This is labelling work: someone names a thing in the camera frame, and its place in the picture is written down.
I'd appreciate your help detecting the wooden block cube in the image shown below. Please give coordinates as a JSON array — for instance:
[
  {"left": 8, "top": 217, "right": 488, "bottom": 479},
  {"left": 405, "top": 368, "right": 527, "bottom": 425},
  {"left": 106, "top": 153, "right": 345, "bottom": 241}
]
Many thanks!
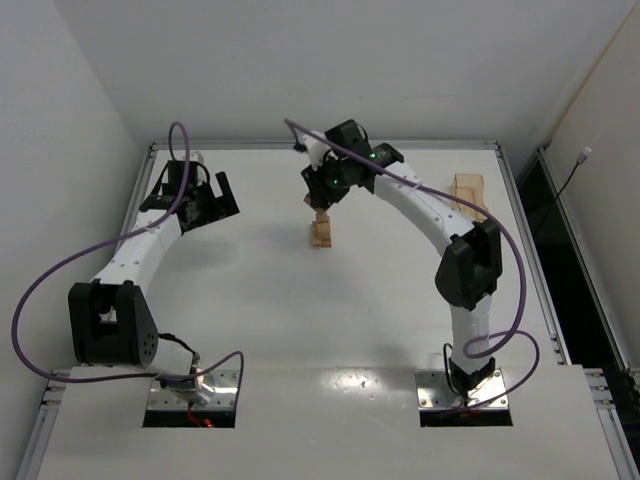
[{"left": 315, "top": 211, "right": 330, "bottom": 224}]

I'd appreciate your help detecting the small wooden cube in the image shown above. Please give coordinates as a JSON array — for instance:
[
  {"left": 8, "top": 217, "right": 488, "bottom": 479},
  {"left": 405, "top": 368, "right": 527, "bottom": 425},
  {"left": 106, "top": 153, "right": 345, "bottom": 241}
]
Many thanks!
[{"left": 312, "top": 222, "right": 331, "bottom": 239}]

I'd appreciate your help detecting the amber transparent plastic bin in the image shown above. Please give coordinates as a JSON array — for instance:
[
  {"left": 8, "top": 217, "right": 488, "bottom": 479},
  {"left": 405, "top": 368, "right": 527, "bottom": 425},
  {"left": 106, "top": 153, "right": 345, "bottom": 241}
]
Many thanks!
[{"left": 450, "top": 173, "right": 487, "bottom": 222}]

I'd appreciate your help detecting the wide wooden block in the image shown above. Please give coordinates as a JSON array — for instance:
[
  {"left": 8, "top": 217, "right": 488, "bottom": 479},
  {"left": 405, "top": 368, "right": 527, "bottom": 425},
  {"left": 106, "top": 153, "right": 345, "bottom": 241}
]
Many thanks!
[{"left": 303, "top": 194, "right": 319, "bottom": 211}]

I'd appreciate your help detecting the long wooden block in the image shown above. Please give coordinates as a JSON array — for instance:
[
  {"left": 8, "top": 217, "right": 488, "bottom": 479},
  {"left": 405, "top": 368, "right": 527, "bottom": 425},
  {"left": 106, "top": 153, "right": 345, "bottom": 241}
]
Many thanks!
[{"left": 320, "top": 230, "right": 332, "bottom": 248}]

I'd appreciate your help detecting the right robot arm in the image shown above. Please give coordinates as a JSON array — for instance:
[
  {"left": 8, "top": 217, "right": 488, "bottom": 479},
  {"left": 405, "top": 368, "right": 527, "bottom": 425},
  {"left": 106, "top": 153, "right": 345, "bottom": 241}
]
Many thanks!
[{"left": 295, "top": 120, "right": 503, "bottom": 397}]

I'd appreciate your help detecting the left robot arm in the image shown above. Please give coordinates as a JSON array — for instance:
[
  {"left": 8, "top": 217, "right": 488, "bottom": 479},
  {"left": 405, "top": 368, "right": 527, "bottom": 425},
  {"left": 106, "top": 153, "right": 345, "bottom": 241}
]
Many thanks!
[{"left": 68, "top": 159, "right": 239, "bottom": 405}]

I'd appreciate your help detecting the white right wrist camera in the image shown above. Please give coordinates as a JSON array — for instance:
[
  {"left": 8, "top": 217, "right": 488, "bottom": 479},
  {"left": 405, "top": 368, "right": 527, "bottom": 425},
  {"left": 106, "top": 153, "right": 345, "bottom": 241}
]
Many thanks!
[{"left": 298, "top": 133, "right": 331, "bottom": 171}]

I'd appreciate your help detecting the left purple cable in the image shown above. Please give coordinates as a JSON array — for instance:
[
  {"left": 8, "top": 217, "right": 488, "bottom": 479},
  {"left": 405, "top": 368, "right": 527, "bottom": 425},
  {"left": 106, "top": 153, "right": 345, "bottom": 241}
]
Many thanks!
[{"left": 10, "top": 121, "right": 246, "bottom": 384}]

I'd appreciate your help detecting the purple cable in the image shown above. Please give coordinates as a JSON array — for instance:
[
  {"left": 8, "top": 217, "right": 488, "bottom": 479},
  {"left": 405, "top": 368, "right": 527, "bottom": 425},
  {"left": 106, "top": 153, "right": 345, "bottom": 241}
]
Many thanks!
[
  {"left": 283, "top": 118, "right": 541, "bottom": 415},
  {"left": 10, "top": 121, "right": 246, "bottom": 384}
]

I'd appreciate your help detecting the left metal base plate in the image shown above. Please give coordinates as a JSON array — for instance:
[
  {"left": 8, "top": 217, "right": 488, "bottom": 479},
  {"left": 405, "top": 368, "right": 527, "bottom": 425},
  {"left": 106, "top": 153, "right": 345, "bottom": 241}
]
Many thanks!
[{"left": 147, "top": 369, "right": 240, "bottom": 411}]

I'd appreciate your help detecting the metal base plate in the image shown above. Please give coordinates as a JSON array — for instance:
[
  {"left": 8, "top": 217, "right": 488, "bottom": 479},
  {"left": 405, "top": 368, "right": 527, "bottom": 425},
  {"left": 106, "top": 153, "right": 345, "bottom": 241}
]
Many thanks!
[
  {"left": 147, "top": 369, "right": 240, "bottom": 411},
  {"left": 415, "top": 368, "right": 510, "bottom": 410}
]

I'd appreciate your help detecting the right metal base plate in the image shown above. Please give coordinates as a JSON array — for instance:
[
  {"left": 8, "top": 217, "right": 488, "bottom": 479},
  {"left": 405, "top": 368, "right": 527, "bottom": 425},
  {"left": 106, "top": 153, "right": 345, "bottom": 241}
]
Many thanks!
[{"left": 415, "top": 368, "right": 510, "bottom": 410}]

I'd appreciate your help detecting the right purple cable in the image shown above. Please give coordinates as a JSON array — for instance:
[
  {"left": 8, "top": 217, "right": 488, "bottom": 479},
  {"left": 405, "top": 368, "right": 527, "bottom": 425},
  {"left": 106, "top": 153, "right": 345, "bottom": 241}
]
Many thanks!
[{"left": 283, "top": 118, "right": 541, "bottom": 415}]

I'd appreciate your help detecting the black wall cable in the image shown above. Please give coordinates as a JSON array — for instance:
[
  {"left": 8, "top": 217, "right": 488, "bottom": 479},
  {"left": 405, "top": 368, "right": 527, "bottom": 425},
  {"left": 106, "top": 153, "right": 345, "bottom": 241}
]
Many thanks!
[{"left": 534, "top": 145, "right": 594, "bottom": 236}]

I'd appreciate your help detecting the aluminium table frame rail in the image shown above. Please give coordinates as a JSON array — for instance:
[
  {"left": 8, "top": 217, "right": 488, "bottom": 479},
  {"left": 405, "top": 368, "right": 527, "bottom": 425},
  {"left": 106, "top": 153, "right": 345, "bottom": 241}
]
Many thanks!
[{"left": 19, "top": 142, "right": 638, "bottom": 479}]

